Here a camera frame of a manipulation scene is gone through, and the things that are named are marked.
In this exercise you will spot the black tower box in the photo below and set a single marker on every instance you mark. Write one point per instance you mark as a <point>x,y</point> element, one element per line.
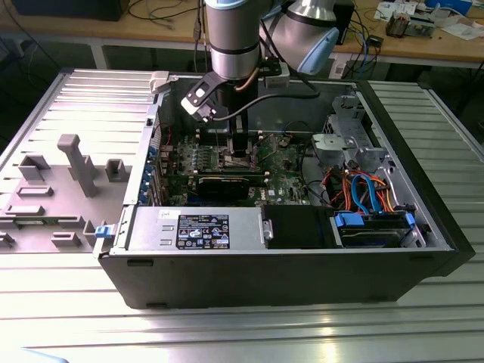
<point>347,22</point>

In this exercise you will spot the grey parts rack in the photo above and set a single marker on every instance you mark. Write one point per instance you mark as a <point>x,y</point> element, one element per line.
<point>56,211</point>

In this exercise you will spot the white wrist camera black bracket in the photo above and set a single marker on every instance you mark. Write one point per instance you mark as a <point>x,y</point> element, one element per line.
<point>191,106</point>

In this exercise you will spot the hard disk in blue carrier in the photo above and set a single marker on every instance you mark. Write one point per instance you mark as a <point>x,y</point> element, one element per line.
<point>370,236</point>

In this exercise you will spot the metal drive cage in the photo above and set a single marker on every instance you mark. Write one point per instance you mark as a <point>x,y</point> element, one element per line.
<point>332,145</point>

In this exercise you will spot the wooden desk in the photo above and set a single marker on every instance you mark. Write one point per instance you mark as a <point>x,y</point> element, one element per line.
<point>143,32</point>

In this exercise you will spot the metal heat sink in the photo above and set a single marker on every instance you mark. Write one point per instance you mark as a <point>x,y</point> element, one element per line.
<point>397,24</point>

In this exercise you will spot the black open PC case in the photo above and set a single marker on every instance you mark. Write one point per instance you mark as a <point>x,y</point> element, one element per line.
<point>264,280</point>

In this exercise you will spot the blue cardboard box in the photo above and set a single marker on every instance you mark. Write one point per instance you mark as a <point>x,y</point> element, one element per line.
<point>450,4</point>

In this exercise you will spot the CPU socket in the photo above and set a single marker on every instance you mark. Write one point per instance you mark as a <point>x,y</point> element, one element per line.
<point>223,163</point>

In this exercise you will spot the small black box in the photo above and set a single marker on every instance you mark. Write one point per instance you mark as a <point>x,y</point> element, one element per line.
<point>376,41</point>

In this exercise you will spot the blue expansion slot retainers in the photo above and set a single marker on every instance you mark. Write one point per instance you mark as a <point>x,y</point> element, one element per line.
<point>148,166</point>

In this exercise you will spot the blue case latch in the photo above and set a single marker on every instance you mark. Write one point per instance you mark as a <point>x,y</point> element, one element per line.
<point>104,231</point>

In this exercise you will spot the beige plastic case latch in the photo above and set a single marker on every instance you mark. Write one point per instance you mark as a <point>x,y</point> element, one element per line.
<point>159,81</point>

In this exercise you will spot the pale blue rounded object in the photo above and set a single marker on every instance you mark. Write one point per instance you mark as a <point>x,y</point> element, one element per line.
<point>41,357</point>

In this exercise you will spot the black plastic shroud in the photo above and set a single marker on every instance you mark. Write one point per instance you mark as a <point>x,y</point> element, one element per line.
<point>298,227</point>

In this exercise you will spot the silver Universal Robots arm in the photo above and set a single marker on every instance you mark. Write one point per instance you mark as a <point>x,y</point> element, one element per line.
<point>232,38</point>

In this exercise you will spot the large black case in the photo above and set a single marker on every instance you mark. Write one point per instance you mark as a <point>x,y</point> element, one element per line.
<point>68,9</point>

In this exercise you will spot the black RAM slot row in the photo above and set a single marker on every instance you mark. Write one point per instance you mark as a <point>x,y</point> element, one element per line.
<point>227,171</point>
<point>255,139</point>

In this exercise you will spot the silver power supply unit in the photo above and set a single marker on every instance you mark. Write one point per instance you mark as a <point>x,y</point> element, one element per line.
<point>151,230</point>

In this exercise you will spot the black rating label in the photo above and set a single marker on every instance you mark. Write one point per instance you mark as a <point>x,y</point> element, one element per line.
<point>204,231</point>

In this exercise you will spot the green motherboard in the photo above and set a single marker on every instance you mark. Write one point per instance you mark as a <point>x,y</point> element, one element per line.
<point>280,177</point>

